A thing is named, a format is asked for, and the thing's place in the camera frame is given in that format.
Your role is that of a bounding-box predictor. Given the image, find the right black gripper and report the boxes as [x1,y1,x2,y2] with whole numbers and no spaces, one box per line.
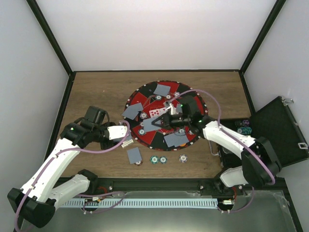
[153,111,191,131]

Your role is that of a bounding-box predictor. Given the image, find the face up hearts card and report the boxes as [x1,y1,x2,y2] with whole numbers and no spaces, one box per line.
[149,109,162,118]
[158,107,166,114]

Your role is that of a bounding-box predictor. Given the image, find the blue playing card deck box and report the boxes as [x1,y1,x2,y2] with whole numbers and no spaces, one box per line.
[121,138,134,148]

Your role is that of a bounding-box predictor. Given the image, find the blue card seat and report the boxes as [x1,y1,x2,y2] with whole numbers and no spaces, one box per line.
[154,84,167,96]
[122,106,140,120]
[173,133,189,147]

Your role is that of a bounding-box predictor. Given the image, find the teal poker chip stack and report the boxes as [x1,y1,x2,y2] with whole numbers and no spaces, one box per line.
[150,156,159,164]

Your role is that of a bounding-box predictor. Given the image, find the brown poker chip stack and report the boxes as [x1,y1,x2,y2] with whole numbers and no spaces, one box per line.
[135,160,143,166]

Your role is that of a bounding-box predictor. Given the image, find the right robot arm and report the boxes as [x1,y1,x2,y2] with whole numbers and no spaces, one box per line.
[152,113,282,195]

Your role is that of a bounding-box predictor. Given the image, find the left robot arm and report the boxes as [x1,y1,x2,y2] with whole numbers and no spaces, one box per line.
[7,106,130,232]

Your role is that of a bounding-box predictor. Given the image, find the round red black poker mat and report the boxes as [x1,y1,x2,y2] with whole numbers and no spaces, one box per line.
[124,80,209,152]

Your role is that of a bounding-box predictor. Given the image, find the purple white poker chip stack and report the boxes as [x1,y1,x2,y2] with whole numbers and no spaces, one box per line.
[179,155,188,163]

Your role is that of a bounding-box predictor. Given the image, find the teal chip row in case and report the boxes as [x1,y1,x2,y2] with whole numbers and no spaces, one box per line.
[237,127,252,135]

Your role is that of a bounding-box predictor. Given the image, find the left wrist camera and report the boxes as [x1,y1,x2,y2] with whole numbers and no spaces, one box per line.
[107,125,127,140]

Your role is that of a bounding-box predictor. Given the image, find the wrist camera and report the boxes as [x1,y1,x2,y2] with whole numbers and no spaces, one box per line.
[107,125,127,140]
[179,96,200,116]

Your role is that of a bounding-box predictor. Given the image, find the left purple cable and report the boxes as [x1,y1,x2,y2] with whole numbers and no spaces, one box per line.
[13,119,132,232]

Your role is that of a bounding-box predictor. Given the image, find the purple cable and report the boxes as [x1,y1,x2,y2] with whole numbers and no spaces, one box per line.
[13,119,132,232]
[166,89,276,215]

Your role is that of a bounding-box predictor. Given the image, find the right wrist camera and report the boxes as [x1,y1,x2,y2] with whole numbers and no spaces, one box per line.
[179,96,200,116]

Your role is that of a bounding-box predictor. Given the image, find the black aluminium frame rail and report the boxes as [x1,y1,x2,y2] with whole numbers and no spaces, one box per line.
[31,177,285,191]

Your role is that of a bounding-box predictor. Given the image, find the light blue slotted cable duct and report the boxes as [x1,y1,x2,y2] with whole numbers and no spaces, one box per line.
[62,198,218,209]

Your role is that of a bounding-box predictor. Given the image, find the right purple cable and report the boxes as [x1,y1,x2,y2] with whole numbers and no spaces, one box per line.
[166,89,276,215]

